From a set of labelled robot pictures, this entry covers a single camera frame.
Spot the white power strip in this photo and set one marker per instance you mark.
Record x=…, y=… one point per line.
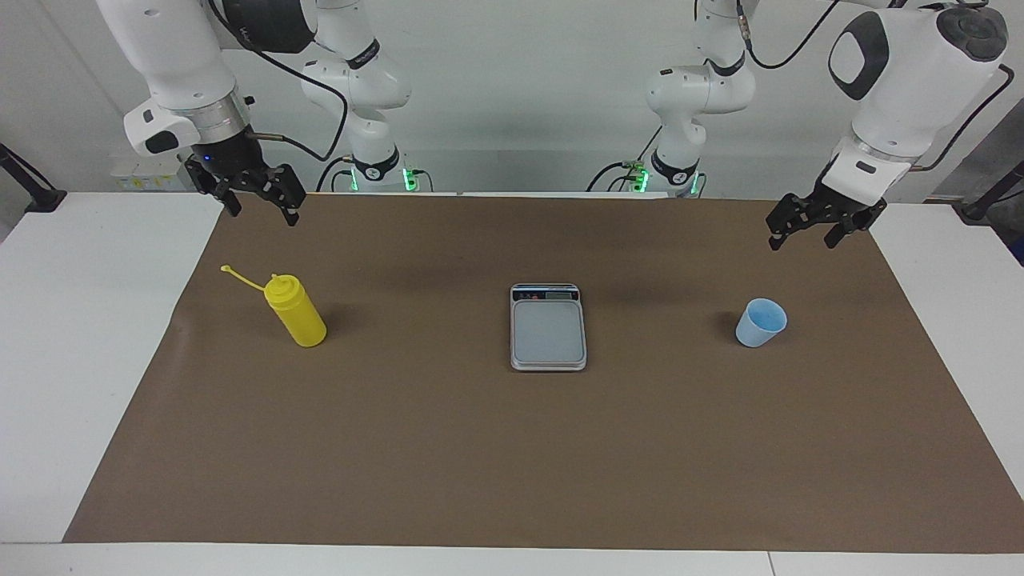
x=132, y=180

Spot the silver digital kitchen scale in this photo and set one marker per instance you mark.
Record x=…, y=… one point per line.
x=548, y=332

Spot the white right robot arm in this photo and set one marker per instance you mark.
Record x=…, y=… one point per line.
x=176, y=56

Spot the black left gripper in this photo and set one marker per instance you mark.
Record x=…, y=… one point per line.
x=848, y=206

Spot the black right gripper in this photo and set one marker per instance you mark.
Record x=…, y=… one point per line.
x=232, y=156

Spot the yellow squeeze bottle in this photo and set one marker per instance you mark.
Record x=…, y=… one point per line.
x=300, y=316

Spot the light blue plastic cup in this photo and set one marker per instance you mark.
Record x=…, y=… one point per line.
x=756, y=328

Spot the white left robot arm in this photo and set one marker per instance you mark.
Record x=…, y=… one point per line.
x=912, y=80

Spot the black clamp stand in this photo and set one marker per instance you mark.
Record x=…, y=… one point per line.
x=36, y=196
x=980, y=210

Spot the brown paper mat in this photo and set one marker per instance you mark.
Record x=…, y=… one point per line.
x=480, y=456

